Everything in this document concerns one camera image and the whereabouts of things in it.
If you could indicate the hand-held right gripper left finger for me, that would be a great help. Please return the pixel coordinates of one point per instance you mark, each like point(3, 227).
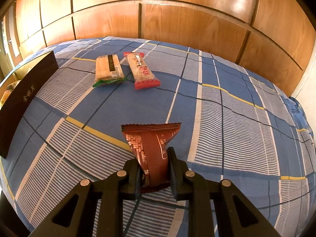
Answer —
point(134, 180)

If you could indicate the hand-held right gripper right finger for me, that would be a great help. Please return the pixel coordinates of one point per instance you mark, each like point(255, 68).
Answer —
point(174, 177)

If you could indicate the dark red snack packet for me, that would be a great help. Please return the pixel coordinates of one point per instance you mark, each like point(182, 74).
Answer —
point(153, 150)

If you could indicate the red-edged clear snack packet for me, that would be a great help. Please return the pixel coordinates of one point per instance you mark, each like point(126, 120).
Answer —
point(142, 70)

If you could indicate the green-edged cracker packet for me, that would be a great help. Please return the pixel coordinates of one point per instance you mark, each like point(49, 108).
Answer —
point(108, 69)

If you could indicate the gold-lined dark box tray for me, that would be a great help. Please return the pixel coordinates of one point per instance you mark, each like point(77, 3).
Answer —
point(24, 98)

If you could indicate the blue plaid bedsheet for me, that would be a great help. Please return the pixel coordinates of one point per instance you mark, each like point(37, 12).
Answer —
point(222, 128)

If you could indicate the wooden wardrobe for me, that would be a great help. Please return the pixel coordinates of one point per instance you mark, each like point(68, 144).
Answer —
point(172, 9)

